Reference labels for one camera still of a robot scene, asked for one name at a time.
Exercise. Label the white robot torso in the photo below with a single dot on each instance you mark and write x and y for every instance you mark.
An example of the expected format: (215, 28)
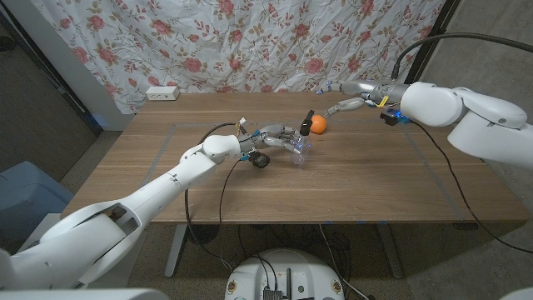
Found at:
(83, 295)

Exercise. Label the floral backdrop cloth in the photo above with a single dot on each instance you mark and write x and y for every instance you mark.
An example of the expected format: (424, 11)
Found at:
(250, 41)

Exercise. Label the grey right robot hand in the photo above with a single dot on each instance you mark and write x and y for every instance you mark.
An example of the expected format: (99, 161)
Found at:
(358, 88)

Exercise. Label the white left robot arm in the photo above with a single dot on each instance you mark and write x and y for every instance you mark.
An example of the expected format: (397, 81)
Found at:
(179, 175)

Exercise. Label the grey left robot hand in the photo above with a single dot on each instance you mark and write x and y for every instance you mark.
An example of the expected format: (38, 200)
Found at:
(270, 135)

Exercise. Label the blue plastic bin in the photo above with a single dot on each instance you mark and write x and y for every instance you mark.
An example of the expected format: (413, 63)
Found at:
(25, 191)

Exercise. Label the orange fruit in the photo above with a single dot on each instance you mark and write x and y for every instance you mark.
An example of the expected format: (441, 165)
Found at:
(320, 124)

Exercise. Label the black backdrop frame pole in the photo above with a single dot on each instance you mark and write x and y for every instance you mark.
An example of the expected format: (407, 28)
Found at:
(66, 91)
(431, 41)

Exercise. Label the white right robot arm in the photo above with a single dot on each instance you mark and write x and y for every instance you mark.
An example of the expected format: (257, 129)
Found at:
(479, 125)

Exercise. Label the white table leg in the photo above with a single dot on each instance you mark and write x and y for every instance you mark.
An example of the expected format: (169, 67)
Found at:
(175, 254)

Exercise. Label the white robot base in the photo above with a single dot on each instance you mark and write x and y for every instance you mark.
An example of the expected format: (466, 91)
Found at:
(287, 271)

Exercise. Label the white power strip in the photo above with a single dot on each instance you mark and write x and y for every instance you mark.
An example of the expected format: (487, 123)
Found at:
(162, 93)

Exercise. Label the grey table leg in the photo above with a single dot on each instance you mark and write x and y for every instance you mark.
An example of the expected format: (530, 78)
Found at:
(391, 254)

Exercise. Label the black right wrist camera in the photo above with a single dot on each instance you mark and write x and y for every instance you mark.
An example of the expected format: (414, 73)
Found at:
(388, 117)

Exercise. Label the clear spray bottle black top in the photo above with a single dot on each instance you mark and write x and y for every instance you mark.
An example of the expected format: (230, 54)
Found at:
(306, 125)

